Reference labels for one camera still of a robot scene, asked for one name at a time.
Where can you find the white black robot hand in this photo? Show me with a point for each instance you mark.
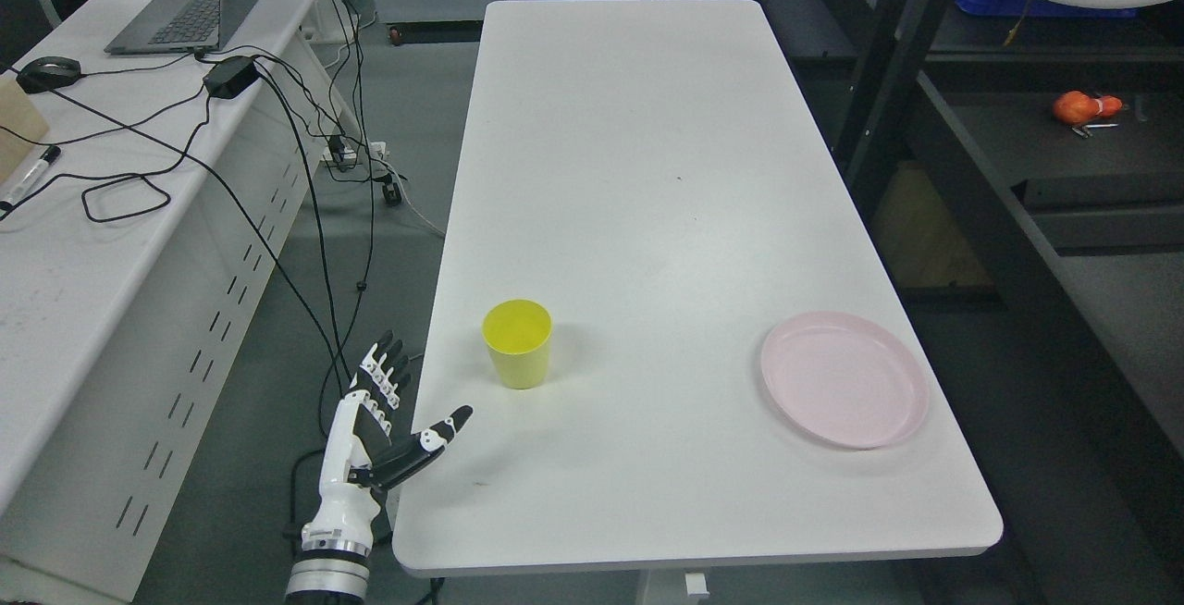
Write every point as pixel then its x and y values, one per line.
pixel 364 459

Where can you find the yellow plastic cup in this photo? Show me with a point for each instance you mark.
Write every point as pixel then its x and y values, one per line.
pixel 517 334

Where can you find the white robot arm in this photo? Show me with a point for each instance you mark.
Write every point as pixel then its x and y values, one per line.
pixel 328 576

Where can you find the dark grey metal shelf rack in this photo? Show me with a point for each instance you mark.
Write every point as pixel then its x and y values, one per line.
pixel 1078 226

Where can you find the orange toy on shelf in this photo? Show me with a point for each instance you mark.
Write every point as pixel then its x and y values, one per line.
pixel 1076 108

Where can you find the white side desk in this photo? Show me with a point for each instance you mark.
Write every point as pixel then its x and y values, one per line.
pixel 129 283

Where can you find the white work table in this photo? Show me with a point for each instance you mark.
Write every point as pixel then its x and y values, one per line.
pixel 650 173

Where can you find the black power adapter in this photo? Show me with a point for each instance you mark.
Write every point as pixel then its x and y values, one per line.
pixel 228 78

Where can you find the black marker pen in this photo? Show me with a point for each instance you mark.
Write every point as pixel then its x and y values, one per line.
pixel 25 184

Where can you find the grey laptop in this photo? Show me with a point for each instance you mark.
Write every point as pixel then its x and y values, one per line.
pixel 181 26

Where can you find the cardboard box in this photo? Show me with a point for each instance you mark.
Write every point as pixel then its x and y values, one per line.
pixel 23 127

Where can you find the pink plastic plate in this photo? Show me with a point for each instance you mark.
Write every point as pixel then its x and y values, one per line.
pixel 844 380

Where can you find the black computer mouse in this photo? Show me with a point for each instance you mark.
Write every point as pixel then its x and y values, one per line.
pixel 48 73

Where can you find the blue plastic crate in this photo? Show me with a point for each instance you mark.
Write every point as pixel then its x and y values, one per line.
pixel 1039 9

